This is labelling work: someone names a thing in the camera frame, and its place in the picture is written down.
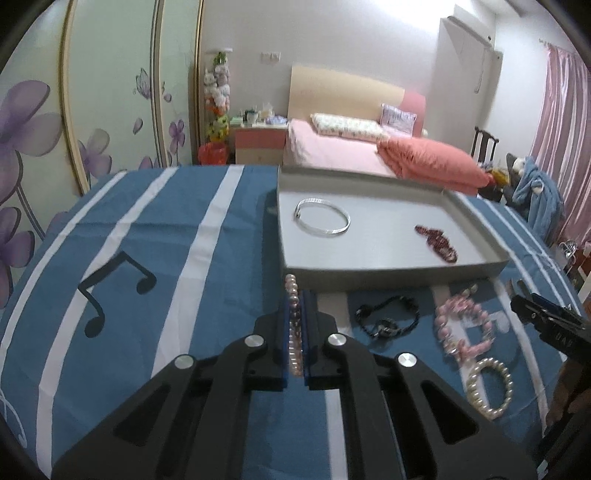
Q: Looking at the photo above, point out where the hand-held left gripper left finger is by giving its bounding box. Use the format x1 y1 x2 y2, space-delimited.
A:
51 302 291 480

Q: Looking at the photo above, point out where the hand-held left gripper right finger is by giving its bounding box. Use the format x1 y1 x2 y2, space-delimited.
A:
302 295 540 480

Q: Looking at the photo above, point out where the pink pearl bracelet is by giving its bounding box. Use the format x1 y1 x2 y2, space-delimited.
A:
285 274 304 377

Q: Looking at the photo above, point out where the black bead bracelet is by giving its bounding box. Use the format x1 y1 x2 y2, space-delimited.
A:
355 295 422 340

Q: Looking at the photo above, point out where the white pearl bracelet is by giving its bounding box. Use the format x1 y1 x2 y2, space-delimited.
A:
465 357 514 421

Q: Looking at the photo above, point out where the large pink bead bracelet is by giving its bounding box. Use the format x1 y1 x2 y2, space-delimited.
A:
434 284 496 361

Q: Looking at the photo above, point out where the grey cardboard tray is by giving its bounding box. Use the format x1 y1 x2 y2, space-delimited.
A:
276 165 509 292

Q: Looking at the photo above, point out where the person's right hand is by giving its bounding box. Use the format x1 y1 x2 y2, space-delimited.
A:
546 359 591 430

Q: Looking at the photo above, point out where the blue fleece garment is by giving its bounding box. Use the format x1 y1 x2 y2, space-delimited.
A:
512 156 565 244

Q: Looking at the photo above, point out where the thin silver bangle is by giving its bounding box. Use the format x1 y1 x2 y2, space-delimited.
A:
294 198 351 237

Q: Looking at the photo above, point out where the dark wooden chair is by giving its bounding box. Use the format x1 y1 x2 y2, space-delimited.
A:
471 126 500 163

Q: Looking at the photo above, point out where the folded coral quilt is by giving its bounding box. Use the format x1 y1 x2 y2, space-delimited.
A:
376 137 493 195

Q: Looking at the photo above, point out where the blue white striped tablecloth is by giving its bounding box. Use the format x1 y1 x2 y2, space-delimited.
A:
0 164 591 480

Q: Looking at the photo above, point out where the pink curtain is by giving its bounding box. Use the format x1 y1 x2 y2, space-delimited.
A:
527 42 591 188

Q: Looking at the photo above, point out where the purple patterned pillow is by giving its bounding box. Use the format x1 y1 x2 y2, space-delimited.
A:
379 103 417 136

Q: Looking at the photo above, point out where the bed with pink sheet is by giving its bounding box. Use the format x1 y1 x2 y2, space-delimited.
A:
283 118 478 195

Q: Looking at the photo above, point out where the pink white nightstand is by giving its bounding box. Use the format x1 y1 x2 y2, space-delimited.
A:
231 122 288 165

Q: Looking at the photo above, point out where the white patterned pillow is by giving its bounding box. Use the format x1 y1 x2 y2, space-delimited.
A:
310 113 389 141

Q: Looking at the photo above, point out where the white air conditioner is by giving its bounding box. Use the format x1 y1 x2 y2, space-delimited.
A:
440 16 493 48

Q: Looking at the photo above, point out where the beige pink headboard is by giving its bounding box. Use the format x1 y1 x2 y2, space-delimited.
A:
288 65 426 138

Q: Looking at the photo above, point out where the plush toy column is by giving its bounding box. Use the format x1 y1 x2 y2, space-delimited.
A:
203 50 232 145

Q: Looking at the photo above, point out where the flower print sliding wardrobe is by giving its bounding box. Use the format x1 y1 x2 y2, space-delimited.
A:
0 0 206 324

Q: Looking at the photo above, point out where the dark red bead bracelet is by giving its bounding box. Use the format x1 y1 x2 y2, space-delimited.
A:
414 224 459 264

